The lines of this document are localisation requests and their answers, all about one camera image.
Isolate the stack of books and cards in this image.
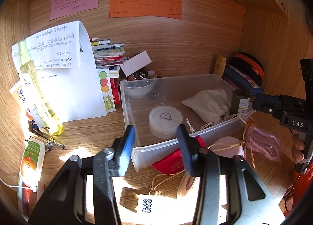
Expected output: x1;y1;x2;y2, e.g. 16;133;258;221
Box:
89;37;126;78

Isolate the red pouch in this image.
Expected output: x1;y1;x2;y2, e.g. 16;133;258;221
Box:
150;135;206;195

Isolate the red box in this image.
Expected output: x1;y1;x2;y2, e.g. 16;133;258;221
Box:
110;79;121;105

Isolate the dark green jar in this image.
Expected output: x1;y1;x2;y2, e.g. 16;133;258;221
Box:
230;89;250;115

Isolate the pink round pouch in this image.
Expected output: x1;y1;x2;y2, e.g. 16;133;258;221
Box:
208;136;245;159

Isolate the blue pouch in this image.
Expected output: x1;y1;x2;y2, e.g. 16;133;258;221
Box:
224;64;264;96

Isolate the pile of small trinkets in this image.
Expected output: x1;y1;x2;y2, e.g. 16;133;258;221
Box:
122;56;158;82

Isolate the orange paper note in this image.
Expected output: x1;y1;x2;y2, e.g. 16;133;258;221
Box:
109;0;183;20

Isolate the yellow spray bottle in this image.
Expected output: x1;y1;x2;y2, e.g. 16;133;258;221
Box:
18;40;64;136

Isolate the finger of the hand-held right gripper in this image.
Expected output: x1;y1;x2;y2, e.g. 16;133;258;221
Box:
252;100;285;121
255;94;284;104

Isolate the white bowl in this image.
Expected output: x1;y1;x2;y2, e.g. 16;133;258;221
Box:
124;79;157;98

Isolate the wooden desk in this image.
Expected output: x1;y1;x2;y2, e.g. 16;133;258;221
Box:
0;64;302;225

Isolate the red tube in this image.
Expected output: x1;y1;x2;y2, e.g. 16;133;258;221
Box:
18;186;34;216

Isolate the yellow tube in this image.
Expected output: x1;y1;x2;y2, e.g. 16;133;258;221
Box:
213;55;227;78

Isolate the round white container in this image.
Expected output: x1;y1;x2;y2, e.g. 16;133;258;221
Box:
149;106;183;139

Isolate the white tube with orange print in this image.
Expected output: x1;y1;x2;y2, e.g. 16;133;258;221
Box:
18;137;46;192

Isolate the metal pen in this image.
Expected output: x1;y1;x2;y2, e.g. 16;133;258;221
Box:
32;128;64;148

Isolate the pink mesh pouch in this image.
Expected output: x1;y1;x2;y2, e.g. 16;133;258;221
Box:
241;115;281;169

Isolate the person's right hand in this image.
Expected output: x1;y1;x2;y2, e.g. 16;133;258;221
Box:
292;134;306;163

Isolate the white printed tube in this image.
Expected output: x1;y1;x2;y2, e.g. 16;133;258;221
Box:
9;80;33;128

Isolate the white handwritten paper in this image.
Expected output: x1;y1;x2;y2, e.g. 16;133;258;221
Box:
11;21;108;123

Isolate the clear plastic box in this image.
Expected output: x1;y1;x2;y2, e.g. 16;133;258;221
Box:
119;74;255;173

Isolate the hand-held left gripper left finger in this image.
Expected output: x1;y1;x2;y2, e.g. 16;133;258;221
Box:
29;124;136;225

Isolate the small white box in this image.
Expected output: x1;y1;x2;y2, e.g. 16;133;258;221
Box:
120;51;151;76

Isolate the white cloth pouch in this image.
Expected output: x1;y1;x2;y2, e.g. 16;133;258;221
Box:
181;89;231;134

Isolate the white card with studs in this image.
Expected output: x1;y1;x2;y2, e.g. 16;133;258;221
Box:
136;194;157;214

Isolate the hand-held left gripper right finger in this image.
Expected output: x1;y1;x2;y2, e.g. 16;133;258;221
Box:
176;124;285;225

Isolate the black and orange case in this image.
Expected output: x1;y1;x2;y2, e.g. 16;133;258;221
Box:
231;52;265;86

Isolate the white cable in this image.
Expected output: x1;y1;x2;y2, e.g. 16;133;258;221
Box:
0;178;38;190

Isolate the white tape roll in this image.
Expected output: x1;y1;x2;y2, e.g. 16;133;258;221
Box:
176;172;204;200

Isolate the fruit sticker sheet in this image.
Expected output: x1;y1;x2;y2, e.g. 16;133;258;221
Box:
97;68;116;113

